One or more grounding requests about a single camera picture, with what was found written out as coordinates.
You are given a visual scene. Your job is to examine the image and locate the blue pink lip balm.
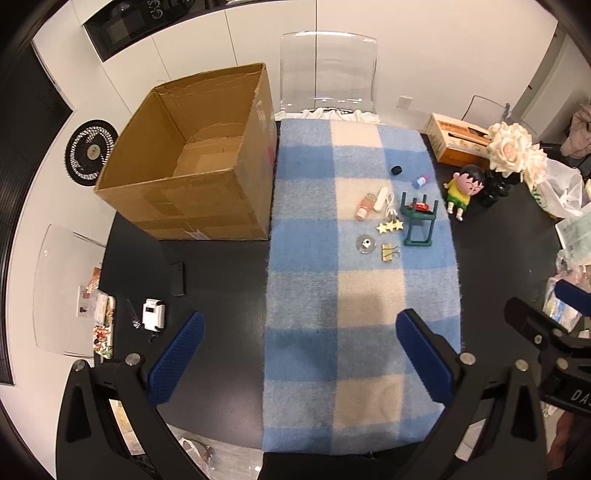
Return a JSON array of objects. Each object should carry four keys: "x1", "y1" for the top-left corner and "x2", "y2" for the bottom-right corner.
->
[{"x1": 413, "y1": 174, "x2": 431, "y2": 189}]

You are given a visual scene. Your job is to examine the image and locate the gold binder clip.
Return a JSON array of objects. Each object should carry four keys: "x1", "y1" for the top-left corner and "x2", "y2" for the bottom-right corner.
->
[{"x1": 381, "y1": 243, "x2": 401, "y2": 263}]

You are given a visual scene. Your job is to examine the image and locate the blue white checkered blanket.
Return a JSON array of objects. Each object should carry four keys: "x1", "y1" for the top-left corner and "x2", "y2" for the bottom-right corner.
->
[{"x1": 263, "y1": 119, "x2": 461, "y2": 454}]

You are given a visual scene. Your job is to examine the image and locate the black vase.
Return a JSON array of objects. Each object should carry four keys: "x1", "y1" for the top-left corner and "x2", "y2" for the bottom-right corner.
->
[{"x1": 476, "y1": 170, "x2": 513, "y2": 207}]

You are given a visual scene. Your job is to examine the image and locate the pink small bottle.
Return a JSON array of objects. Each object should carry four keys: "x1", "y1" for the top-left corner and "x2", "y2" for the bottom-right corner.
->
[{"x1": 355, "y1": 193, "x2": 377, "y2": 221}]

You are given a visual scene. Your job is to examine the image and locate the yellow stars hair clip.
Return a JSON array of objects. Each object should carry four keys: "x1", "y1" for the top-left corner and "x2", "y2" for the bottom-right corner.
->
[{"x1": 376, "y1": 220, "x2": 404, "y2": 235}]

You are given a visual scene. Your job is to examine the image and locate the silver round tape reel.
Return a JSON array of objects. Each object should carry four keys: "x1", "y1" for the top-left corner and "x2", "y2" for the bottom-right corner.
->
[{"x1": 356, "y1": 234, "x2": 376, "y2": 255}]

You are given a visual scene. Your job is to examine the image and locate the black flat remote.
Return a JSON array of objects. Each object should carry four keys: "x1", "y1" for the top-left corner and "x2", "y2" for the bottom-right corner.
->
[{"x1": 170, "y1": 262, "x2": 185, "y2": 297}]

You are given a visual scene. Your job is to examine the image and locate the colourful snack packet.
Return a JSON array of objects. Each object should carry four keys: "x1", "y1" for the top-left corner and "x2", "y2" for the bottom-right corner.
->
[{"x1": 93, "y1": 290, "x2": 115, "y2": 360}]

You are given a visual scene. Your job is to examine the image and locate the large cardboard box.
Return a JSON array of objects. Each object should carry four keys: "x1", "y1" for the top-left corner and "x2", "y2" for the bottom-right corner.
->
[{"x1": 94, "y1": 63, "x2": 276, "y2": 241}]

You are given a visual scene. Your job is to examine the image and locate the cartoon boy figurine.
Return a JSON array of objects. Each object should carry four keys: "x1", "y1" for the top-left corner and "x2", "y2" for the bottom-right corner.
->
[{"x1": 444, "y1": 164, "x2": 485, "y2": 222}]

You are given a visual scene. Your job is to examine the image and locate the black standing fan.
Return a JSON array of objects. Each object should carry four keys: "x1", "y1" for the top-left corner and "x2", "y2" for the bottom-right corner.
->
[{"x1": 64, "y1": 119, "x2": 118, "y2": 187}]

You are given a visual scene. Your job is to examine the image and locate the green toy stool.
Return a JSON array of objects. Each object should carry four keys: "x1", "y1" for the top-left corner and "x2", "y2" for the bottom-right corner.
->
[{"x1": 400, "y1": 192, "x2": 439, "y2": 247}]

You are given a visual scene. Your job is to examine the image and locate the white plastic bag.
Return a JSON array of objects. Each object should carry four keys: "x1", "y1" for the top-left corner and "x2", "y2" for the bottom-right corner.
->
[{"x1": 536, "y1": 159, "x2": 584, "y2": 219}]

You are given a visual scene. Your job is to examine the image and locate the cream artificial roses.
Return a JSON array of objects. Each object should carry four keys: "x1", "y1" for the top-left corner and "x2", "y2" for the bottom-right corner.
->
[{"x1": 487, "y1": 122, "x2": 548, "y2": 189}]

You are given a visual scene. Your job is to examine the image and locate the orange white cardboard box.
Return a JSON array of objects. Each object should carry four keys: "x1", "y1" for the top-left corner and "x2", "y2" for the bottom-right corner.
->
[{"x1": 425, "y1": 113, "x2": 490, "y2": 171}]

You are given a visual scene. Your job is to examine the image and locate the clear acrylic chair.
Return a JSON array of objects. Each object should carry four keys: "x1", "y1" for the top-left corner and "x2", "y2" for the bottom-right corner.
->
[
  {"x1": 280, "y1": 31, "x2": 378, "y2": 113},
  {"x1": 33, "y1": 224, "x2": 105, "y2": 358}
]

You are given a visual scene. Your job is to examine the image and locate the white usb cable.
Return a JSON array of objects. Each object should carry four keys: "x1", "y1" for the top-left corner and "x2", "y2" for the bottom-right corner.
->
[{"x1": 383, "y1": 191, "x2": 400, "y2": 225}]

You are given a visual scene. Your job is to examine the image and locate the white small device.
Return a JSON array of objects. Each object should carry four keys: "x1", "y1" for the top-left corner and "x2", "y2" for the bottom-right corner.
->
[{"x1": 141, "y1": 298, "x2": 165, "y2": 332}]

